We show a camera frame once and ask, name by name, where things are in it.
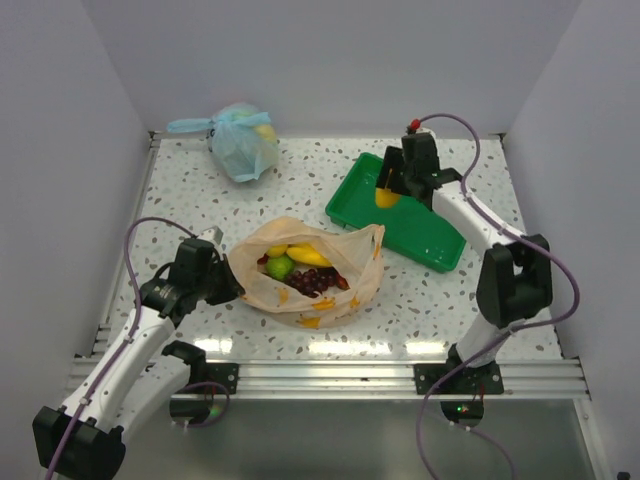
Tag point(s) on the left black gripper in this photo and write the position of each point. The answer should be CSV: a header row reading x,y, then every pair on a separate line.
x,y
223,282

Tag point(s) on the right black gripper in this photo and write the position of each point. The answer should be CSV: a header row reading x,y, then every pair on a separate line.
x,y
393,163

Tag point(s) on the yellow banana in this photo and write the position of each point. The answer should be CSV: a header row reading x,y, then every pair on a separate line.
x,y
304,253

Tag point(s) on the dark red grape bunch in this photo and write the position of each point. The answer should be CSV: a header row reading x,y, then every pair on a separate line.
x,y
316,282

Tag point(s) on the orange banana-print plastic bag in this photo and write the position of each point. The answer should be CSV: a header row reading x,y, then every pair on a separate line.
x,y
357,256

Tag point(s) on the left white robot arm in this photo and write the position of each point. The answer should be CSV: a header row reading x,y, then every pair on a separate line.
x,y
85,437

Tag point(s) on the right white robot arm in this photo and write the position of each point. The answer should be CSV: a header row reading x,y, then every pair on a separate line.
x,y
515,280

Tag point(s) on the green lime fruit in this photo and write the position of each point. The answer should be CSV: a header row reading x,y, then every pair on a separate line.
x,y
278,268

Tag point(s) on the blue tied plastic bag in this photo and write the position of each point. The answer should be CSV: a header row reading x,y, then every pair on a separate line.
x,y
241,140

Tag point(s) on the red yellow mango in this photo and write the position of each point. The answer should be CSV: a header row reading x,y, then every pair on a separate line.
x,y
273,252

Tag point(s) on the green plastic tray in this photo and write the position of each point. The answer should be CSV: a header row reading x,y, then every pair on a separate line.
x,y
410,229

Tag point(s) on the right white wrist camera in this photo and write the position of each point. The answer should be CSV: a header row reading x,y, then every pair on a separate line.
x,y
416,127

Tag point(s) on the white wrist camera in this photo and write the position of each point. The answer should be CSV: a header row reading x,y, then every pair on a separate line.
x,y
416,127
213,235

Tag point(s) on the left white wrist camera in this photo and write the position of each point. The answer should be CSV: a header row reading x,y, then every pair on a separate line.
x,y
213,235

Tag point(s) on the aluminium frame rail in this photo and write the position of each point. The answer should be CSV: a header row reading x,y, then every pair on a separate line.
x,y
394,380

